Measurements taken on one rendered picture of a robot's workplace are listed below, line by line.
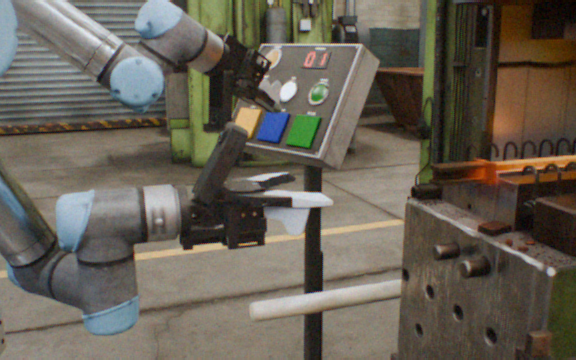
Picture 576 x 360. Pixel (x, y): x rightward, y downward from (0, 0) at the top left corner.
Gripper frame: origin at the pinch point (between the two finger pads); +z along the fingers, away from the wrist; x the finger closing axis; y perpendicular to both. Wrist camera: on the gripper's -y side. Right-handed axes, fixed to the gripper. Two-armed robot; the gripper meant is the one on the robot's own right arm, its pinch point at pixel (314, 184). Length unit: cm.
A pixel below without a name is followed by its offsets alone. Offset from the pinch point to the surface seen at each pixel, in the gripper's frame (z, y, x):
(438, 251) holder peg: 20.8, 12.3, 2.2
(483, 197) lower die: 30.7, 4.9, -0.1
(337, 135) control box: 21.1, -0.4, -38.9
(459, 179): 24.8, 1.0, 0.9
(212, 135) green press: 83, 67, -477
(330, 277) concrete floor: 83, 100, -182
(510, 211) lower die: 30.7, 5.4, 6.7
